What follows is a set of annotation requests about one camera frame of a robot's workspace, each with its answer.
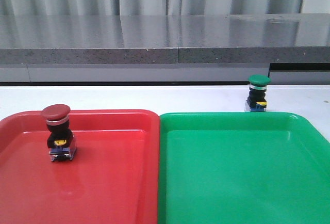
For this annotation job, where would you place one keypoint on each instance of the grey stone counter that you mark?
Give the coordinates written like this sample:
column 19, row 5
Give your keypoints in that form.
column 291, row 49

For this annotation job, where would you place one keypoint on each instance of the red mushroom push button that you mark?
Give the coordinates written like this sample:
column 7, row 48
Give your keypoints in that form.
column 61, row 142

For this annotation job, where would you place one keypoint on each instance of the red plastic tray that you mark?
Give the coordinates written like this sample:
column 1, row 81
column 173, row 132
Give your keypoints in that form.
column 113, row 177

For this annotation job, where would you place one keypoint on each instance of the green plastic tray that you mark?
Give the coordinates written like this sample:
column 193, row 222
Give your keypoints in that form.
column 242, row 168

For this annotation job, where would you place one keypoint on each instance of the green mushroom push button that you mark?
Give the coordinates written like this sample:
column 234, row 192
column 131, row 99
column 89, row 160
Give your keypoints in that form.
column 256, row 101

